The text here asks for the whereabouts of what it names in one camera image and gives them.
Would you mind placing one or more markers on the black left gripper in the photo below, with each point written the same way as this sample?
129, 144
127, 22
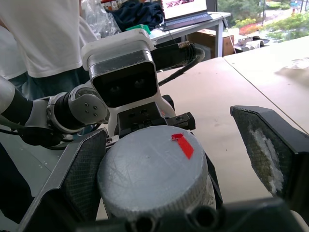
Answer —
140, 118

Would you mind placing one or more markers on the grey jar lid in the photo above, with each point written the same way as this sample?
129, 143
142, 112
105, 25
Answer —
149, 169

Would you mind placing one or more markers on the open laptop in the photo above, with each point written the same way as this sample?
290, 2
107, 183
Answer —
183, 12

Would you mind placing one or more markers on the dark blue cloth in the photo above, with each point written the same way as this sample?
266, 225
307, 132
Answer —
137, 13

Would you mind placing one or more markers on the white side table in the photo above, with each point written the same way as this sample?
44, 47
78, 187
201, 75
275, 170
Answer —
193, 24

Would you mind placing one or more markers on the brown cardboard box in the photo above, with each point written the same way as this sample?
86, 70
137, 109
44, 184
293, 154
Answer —
207, 42

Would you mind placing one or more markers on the clear plastic bag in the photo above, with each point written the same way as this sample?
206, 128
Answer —
101, 17

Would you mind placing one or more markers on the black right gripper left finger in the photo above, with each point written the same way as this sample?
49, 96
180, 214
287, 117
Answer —
82, 174

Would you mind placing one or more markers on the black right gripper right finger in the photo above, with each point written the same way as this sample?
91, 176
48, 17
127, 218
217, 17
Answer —
277, 135

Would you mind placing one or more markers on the person in white shirt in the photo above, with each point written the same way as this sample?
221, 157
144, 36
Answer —
43, 36

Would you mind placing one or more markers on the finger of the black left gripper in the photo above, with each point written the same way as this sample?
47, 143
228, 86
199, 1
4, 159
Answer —
214, 183

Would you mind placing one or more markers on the green plastic object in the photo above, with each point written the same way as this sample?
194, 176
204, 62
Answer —
140, 27

